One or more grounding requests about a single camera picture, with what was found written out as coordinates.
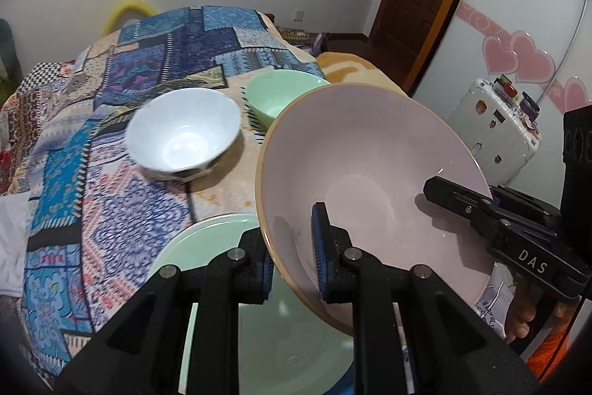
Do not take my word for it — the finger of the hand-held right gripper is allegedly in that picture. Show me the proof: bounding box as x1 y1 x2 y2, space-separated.
490 184 561 221
423 176 499 238

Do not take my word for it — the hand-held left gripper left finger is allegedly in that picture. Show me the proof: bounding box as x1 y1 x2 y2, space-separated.
53 226 273 395

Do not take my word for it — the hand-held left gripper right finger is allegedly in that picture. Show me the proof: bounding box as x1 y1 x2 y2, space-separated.
311 201 542 395

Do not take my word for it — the green plate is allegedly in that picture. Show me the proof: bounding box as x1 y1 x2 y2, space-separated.
155 214 357 395

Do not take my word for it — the pink bowl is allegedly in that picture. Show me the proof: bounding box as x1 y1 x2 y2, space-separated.
256 83 495 338

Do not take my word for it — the green bowl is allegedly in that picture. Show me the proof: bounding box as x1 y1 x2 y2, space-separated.
243 70 331 131

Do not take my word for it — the white spotted bowl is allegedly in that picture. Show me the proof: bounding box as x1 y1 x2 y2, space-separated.
126 87 241 183

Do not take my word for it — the person's right hand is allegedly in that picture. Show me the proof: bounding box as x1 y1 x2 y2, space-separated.
504 277 579 345

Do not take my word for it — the white printed bag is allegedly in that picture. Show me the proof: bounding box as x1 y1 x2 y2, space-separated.
474 265 515 331

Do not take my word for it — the white suitcase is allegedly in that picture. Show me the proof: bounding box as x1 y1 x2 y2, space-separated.
446 78 542 187

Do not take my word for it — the purple lidded jar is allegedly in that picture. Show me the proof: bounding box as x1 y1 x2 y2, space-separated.
520 92 540 121

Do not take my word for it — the small colourful container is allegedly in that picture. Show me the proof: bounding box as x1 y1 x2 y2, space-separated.
495 76 519 98

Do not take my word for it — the orange fleece blanket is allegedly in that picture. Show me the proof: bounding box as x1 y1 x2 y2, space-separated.
317 51 408 100

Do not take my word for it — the white heart-print wardrobe door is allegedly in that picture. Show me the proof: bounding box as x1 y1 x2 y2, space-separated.
411 0 592 192

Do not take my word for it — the dark patterned cloth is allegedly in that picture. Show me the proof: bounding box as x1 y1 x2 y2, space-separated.
277 27 327 52

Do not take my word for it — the patchwork blanket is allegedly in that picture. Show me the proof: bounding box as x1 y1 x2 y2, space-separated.
0 5 320 391

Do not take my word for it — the white cloth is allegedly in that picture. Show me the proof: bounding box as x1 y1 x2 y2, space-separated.
0 194 28 298

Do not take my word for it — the yellow foam tube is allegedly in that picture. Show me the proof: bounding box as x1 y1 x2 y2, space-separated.
105 0 158 36

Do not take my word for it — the grey curved pillow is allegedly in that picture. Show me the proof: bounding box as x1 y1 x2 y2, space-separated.
0 19 21 81

